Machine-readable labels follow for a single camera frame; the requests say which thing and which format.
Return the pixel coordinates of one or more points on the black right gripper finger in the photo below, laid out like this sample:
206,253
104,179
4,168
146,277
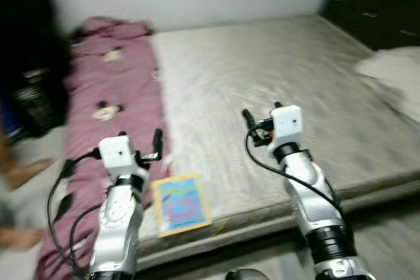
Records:
249,118

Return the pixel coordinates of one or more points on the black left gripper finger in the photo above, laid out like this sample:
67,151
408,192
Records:
158,141

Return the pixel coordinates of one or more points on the blue yellow picture book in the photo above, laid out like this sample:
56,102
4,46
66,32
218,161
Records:
182,204

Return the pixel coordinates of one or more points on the mauve printed quilt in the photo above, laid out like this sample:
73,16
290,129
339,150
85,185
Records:
111,90

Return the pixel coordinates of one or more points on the white pillow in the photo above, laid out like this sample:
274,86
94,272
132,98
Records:
394,80

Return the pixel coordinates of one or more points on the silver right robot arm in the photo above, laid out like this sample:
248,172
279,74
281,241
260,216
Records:
308,195

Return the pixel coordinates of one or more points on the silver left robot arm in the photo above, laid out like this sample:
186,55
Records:
115,234

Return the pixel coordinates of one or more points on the grey quilted mattress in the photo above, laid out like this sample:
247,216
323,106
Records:
275,96

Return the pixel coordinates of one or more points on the black printed bag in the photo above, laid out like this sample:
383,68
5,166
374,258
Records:
39,103

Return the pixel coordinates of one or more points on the silver right robot leg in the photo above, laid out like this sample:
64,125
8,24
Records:
248,275

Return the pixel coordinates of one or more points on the black tufted headboard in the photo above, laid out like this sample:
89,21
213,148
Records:
380,4

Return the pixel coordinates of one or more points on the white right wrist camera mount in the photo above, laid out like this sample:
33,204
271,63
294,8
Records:
287,124

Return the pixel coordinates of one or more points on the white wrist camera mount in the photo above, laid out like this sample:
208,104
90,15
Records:
118,155
287,124

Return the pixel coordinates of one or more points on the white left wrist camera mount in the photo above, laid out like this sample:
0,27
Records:
118,155

